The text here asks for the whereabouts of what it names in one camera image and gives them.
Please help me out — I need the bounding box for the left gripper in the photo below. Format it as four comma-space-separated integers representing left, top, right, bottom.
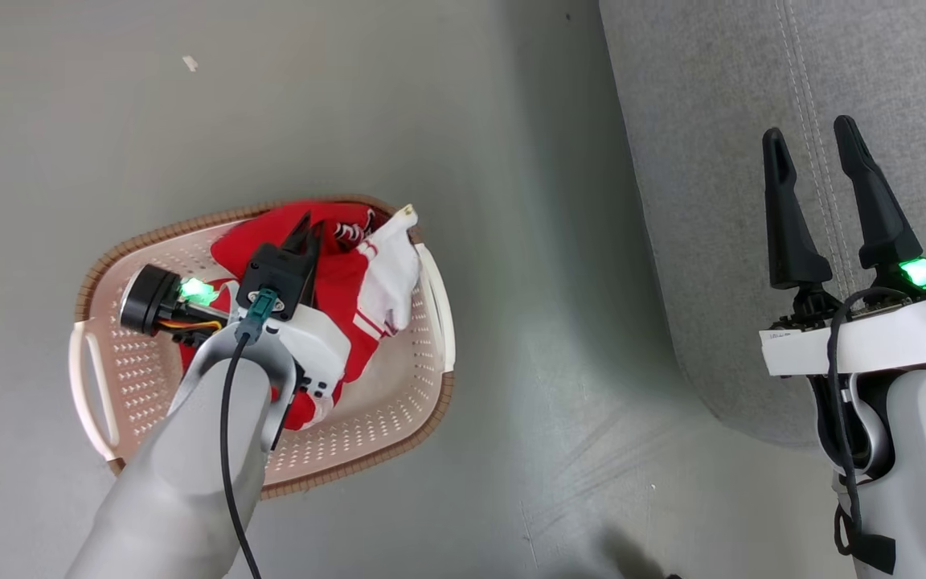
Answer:
120, 211, 353, 403

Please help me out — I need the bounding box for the grey fabric sofa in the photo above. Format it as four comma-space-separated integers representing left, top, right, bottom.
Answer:
598, 0, 926, 451

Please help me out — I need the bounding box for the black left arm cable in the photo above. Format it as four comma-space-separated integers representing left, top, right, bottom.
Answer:
220, 288, 281, 579

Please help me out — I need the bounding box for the red garment with white stripes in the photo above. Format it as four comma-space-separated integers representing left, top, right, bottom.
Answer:
178, 199, 399, 431

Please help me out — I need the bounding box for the pink perforated laundry basket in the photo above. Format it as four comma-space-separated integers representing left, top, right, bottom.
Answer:
69, 193, 457, 501

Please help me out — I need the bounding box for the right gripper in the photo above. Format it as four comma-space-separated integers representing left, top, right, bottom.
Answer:
759, 115, 926, 377

